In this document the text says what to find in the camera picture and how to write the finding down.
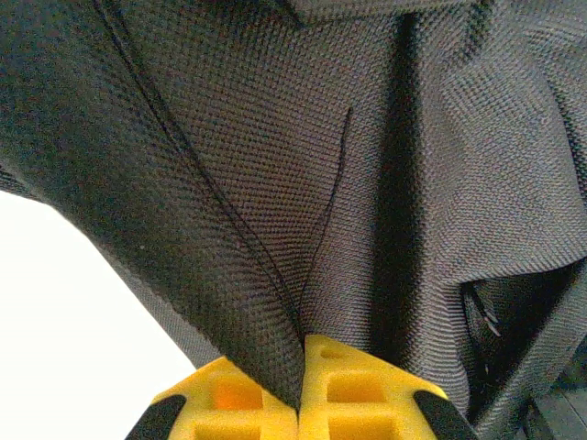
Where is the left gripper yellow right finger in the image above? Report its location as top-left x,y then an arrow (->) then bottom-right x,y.
297,333 -> 479,440

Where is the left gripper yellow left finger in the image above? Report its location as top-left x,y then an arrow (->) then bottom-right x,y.
126,356 -> 300,440

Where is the black fabric backpack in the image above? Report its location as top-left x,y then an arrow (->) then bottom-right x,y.
0,0 -> 587,440

